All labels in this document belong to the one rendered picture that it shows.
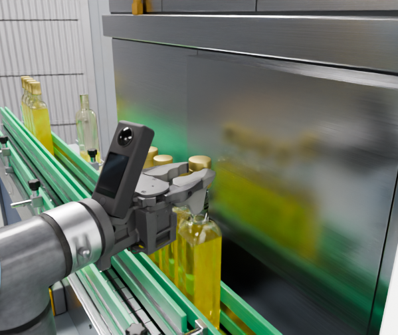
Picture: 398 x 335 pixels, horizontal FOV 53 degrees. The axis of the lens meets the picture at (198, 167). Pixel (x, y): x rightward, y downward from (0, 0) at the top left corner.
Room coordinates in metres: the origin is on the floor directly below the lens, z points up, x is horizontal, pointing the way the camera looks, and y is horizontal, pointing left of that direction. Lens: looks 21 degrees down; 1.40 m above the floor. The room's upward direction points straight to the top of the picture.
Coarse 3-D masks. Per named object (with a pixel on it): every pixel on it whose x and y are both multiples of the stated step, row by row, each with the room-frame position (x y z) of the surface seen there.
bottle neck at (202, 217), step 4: (208, 192) 0.56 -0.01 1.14; (208, 196) 0.56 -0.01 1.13; (208, 200) 0.56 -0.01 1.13; (204, 204) 0.56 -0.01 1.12; (208, 204) 0.57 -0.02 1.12; (204, 208) 0.56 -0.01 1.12; (200, 212) 0.55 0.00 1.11; (204, 212) 0.56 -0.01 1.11; (192, 216) 0.56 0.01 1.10; (196, 216) 0.55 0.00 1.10; (200, 216) 0.55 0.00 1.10; (204, 216) 0.56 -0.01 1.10; (192, 220) 0.56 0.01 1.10; (196, 220) 0.55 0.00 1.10; (200, 220) 0.55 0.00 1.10; (204, 220) 0.56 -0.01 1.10
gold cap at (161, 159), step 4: (156, 156) 0.67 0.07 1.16; (160, 156) 0.67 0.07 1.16; (164, 156) 0.67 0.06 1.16; (168, 156) 0.67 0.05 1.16; (156, 160) 0.65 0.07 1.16; (160, 160) 0.65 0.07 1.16; (164, 160) 0.65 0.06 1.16; (168, 160) 0.65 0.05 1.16; (172, 160) 0.66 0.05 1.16; (156, 164) 0.65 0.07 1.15; (160, 164) 0.65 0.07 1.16; (164, 164) 0.65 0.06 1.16
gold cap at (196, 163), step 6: (198, 156) 0.58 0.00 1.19; (204, 156) 0.58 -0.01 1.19; (192, 162) 0.55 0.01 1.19; (198, 162) 0.55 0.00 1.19; (204, 162) 0.55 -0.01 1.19; (210, 162) 0.56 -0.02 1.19; (192, 168) 0.55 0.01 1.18; (198, 168) 0.55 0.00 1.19; (210, 168) 0.56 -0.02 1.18; (210, 186) 0.56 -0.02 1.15
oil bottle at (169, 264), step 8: (176, 208) 0.60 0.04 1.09; (184, 208) 0.60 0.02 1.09; (184, 216) 0.59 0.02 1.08; (176, 232) 0.58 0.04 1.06; (176, 240) 0.58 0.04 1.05; (168, 248) 0.60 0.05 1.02; (176, 248) 0.58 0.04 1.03; (168, 256) 0.60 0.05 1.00; (176, 256) 0.58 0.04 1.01; (168, 264) 0.60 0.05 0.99; (176, 264) 0.58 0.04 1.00; (168, 272) 0.60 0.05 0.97; (176, 272) 0.58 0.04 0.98; (176, 280) 0.58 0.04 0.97
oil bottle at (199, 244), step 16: (192, 224) 0.55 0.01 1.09; (208, 224) 0.55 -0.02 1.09; (192, 240) 0.54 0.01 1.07; (208, 240) 0.54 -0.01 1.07; (192, 256) 0.53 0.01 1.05; (208, 256) 0.54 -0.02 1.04; (192, 272) 0.53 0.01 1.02; (208, 272) 0.54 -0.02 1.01; (192, 288) 0.53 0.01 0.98; (208, 288) 0.54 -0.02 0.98; (208, 304) 0.54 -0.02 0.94
